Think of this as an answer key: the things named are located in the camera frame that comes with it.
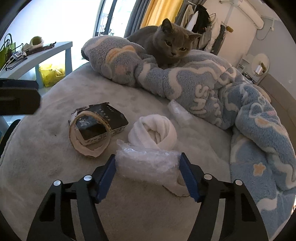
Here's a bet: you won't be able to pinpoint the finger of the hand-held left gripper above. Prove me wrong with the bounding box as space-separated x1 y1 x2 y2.
0 78 42 115

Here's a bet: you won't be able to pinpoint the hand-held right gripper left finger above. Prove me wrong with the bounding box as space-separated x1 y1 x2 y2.
26 154 116 241

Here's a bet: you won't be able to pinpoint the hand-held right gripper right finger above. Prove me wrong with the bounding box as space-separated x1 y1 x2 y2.
179 152 270 241

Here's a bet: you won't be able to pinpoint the brown cardboard tape roll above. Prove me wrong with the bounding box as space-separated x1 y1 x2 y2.
69 111 112 158

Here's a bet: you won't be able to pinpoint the clear bubble wrap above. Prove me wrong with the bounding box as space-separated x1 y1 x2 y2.
115 139 181 186

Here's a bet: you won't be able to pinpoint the white sock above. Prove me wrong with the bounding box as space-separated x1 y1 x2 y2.
128 115 177 151

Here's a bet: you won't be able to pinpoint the yellow plastic bag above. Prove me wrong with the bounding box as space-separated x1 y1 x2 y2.
39 64 65 88

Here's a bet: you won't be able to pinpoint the bed with grey sheet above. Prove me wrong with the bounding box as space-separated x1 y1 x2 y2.
0 61 296 241

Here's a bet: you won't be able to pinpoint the green tote bag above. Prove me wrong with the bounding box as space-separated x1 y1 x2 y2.
0 34 15 70

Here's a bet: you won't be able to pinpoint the dark wooden sticks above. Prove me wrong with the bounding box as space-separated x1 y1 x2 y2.
25 42 56 56

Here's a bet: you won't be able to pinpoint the green fluffy slipper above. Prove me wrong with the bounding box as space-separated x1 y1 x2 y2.
30 36 44 48

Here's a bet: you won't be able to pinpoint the grey-blue low table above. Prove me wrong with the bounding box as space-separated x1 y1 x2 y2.
0 41 73 91

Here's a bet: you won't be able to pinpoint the black printed packet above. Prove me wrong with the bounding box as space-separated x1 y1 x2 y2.
69 102 129 145

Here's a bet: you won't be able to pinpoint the small clear plastic wrap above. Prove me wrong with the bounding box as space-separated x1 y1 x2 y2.
167 99 193 127

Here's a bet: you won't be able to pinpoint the blue patterned fleece blanket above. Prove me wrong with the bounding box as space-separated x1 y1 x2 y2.
81 35 296 234

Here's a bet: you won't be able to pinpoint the black framed glass door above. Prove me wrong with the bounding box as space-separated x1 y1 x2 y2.
94 0 139 39

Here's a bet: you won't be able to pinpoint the grey bed headboard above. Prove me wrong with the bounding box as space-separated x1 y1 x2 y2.
257 74 296 149

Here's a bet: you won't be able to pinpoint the white vanity table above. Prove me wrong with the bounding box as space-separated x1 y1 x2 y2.
237 54 257 84

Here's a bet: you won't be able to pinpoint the grey cat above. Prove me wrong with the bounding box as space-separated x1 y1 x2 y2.
127 18 202 69

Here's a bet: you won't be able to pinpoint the grey curtain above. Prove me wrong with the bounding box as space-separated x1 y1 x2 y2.
124 0 152 39

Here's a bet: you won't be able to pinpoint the round white mirror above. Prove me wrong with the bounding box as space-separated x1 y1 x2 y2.
252 54 270 76

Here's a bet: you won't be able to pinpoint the yellow curtain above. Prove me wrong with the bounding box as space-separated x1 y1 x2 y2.
140 0 184 30

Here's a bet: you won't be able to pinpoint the row of hanging clothes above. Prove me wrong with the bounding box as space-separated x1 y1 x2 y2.
179 3 234 56

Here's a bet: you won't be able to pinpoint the white air conditioner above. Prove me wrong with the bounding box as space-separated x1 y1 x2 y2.
231 0 264 29

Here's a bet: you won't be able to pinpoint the black wire stand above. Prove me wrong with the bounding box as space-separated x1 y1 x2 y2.
5 43 28 71

